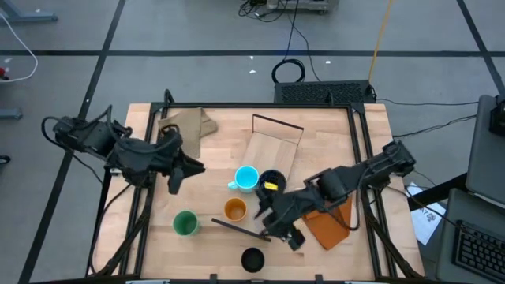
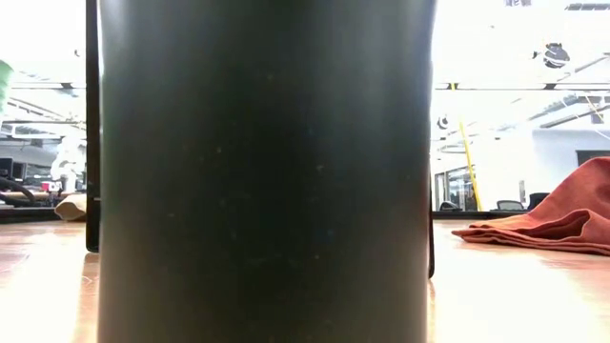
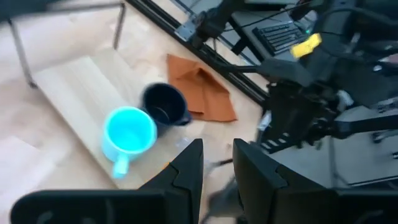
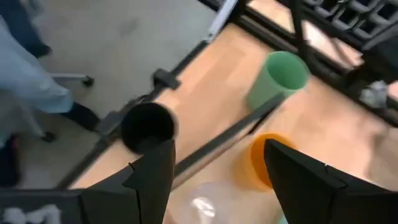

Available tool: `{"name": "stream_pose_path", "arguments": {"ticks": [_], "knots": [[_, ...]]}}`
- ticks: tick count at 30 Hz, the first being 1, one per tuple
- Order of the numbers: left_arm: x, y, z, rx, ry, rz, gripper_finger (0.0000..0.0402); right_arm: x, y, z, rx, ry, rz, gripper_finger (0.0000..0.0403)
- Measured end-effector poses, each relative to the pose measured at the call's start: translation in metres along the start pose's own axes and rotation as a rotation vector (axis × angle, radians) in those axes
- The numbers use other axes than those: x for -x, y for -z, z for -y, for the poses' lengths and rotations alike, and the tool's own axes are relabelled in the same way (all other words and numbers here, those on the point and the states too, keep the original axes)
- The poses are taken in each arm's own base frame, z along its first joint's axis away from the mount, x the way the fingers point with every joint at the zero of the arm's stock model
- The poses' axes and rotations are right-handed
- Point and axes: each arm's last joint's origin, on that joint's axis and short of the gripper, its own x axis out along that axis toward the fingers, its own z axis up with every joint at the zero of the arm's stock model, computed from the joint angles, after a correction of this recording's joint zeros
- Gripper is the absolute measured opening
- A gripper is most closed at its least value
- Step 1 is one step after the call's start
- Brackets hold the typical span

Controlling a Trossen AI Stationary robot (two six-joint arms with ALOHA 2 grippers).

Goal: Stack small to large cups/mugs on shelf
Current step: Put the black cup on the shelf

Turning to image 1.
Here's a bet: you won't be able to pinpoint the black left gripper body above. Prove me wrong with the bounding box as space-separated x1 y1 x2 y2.
155 137 174 178

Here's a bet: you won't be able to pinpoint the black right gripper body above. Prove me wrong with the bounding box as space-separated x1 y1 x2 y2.
263 189 316 237

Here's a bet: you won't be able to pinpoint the dark blue mug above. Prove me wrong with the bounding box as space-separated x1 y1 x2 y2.
258 169 288 195

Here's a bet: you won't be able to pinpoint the teal mug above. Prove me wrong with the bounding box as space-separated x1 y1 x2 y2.
227 164 260 195

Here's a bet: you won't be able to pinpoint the green cup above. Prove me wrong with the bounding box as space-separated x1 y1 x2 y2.
172 210 200 238

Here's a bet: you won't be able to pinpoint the tall black cup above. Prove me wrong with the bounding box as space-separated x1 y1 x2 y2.
240 247 266 275

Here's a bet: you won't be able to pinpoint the orange cup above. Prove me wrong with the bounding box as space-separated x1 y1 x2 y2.
223 196 249 222

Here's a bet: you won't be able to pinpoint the orange cloth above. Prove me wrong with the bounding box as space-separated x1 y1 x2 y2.
301 195 354 252

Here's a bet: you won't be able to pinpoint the tan cloth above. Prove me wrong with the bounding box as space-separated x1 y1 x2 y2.
157 106 219 159

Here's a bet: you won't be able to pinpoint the wooden tray with black rim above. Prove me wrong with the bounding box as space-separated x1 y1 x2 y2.
211 113 305 242

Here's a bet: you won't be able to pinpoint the black computer tower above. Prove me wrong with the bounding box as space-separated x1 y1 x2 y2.
273 80 376 105

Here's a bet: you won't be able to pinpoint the white printed paper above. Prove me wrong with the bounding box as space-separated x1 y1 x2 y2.
409 181 447 247

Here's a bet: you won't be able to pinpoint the grey table foot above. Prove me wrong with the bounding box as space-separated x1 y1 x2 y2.
0 108 24 121
0 0 59 24

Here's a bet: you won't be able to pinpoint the grey laptop with black keyboard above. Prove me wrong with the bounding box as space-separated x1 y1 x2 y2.
435 187 505 284

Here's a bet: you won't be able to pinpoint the grey equipment cart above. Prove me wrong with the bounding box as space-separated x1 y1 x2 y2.
266 0 340 14

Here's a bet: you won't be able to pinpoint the grey monitor panel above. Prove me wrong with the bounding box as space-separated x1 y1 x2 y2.
464 93 505 207

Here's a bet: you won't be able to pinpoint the black box device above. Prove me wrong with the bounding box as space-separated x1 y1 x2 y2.
488 95 505 138

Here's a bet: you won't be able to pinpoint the black aluminium table frame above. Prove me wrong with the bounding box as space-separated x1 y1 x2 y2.
84 88 426 284

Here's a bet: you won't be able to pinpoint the black coiled cable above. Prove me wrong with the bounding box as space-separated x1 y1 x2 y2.
271 0 307 84

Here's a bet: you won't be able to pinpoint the black thin cable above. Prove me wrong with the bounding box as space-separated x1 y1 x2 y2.
373 96 480 107
294 21 321 83
393 114 478 138

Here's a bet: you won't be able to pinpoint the white cable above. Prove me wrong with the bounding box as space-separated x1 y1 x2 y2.
0 13 39 84

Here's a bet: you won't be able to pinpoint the tangled black cables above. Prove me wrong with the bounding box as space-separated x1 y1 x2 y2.
238 0 277 24

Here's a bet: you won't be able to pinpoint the yellow hanging cable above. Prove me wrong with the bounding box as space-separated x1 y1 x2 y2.
367 0 395 82

